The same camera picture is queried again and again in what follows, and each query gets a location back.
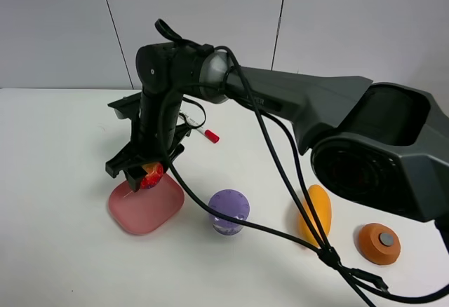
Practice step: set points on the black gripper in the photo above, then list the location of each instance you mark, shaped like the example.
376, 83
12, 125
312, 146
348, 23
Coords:
155, 137

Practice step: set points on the red yellow dimpled ball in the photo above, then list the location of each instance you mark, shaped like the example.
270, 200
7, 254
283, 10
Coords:
154, 173

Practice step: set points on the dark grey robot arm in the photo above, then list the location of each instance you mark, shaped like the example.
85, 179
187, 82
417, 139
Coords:
381, 145

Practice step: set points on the pink square plate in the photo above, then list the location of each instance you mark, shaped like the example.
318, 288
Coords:
142, 212

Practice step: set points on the red white marker pen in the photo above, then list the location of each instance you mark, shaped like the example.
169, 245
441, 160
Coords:
210, 135

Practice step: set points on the purple lidded jar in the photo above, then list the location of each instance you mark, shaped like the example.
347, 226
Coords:
231, 203

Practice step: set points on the yellow mango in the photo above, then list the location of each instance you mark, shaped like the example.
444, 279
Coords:
322, 205

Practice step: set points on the orange dome with grey disc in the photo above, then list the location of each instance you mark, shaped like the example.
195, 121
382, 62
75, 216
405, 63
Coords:
378, 244

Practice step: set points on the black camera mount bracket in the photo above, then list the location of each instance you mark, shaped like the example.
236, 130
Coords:
127, 107

